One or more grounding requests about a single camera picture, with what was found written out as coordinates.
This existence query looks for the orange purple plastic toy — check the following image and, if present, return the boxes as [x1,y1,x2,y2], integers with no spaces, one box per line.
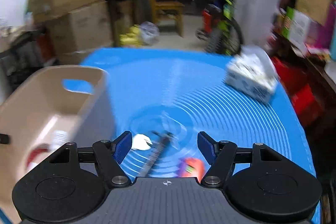
[178,157,205,182]

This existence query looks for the large taped cardboard box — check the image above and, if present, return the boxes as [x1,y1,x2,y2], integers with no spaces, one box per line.
[46,1,112,55]

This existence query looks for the blue silicone baking mat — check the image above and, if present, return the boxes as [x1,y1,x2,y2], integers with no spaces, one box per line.
[83,48,315,223]

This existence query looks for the white tissue paper pack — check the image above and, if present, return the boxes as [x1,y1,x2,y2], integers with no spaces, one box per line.
[224,45,278,104]

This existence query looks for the beige plastic storage bin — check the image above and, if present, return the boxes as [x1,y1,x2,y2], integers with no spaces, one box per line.
[1,65,116,223]

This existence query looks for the silver key with ring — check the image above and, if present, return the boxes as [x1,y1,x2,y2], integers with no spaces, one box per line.
[131,134,153,151]

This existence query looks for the red plastic bucket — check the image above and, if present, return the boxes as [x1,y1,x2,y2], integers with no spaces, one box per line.
[202,9,221,34]

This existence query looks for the wooden chair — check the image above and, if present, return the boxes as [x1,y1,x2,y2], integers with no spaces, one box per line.
[149,0,184,37]

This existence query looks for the black marker pen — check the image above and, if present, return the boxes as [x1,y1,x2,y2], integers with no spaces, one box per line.
[137,131,174,177]

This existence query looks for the tied plastic bag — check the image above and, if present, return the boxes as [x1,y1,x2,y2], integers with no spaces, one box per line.
[139,22,159,45]

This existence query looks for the green white carton box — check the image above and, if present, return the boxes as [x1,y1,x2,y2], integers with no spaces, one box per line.
[281,7,311,44]

